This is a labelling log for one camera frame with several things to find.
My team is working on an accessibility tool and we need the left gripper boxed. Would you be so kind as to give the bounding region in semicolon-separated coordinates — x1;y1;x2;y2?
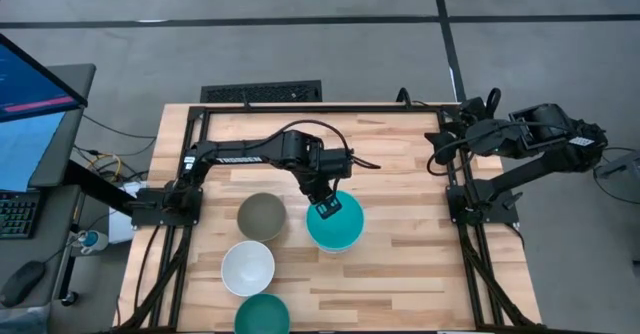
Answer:
298;146;354;221

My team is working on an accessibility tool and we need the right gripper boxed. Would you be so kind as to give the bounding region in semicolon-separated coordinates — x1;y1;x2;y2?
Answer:
424;96;514;166

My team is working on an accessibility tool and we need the turquoise bowl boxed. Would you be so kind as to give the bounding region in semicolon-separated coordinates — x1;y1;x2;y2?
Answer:
305;189;366;250

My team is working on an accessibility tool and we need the taupe bowl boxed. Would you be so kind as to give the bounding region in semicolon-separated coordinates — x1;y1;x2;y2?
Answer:
236;191;288;243

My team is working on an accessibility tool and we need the dark teal bowl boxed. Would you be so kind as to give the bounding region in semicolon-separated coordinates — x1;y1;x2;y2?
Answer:
233;292;292;334

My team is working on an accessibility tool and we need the black floor grille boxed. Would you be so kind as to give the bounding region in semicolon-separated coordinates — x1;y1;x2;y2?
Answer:
199;79;324;104

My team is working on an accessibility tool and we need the grey stand base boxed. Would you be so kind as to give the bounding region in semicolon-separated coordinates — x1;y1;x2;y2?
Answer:
594;149;640;188

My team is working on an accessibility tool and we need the white box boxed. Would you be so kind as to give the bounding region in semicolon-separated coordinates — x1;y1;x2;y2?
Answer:
107;181;146;245

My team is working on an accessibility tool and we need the white and blue cup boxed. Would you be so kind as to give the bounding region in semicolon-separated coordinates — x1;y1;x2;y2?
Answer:
79;229;110;255

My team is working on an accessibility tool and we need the grey desk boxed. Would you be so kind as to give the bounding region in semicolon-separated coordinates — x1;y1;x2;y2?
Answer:
0;63;97;325

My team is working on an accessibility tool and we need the monitor with blue screen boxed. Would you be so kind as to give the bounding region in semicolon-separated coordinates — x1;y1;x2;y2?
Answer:
0;111;66;194

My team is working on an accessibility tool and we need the backlit black keyboard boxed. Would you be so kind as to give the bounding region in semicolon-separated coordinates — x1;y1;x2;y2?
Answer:
0;190;42;240

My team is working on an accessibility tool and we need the black computer mouse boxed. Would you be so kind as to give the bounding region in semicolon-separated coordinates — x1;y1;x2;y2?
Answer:
0;260;47;309

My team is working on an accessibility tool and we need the monitor with pink stripe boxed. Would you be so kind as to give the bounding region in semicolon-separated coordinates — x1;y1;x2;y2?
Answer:
0;32;89;124

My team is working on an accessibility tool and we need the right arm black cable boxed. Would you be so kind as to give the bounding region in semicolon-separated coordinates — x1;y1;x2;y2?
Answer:
425;123;571;178

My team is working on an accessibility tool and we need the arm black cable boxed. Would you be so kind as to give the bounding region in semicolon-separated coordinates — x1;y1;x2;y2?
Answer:
239;118;382;171
425;123;571;178

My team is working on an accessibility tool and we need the black cable loop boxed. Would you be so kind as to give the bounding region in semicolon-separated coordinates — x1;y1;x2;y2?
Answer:
396;87;416;109

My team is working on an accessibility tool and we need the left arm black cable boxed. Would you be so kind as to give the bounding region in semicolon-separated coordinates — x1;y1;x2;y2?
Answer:
239;118;382;171

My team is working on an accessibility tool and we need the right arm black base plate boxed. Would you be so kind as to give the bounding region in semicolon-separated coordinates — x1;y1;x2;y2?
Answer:
446;178;520;225

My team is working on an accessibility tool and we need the black aluminium table frame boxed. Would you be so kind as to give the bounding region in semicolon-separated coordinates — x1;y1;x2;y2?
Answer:
112;102;544;334

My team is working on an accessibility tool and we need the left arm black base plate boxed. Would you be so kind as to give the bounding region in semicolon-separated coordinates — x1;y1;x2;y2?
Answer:
130;187;204;228

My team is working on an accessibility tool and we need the yellow cable coil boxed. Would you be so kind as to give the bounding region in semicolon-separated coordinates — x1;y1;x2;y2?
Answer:
85;152;124;184

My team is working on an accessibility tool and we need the thin black floor cable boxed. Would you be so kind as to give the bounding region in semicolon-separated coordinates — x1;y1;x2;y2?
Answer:
82;115;159;140

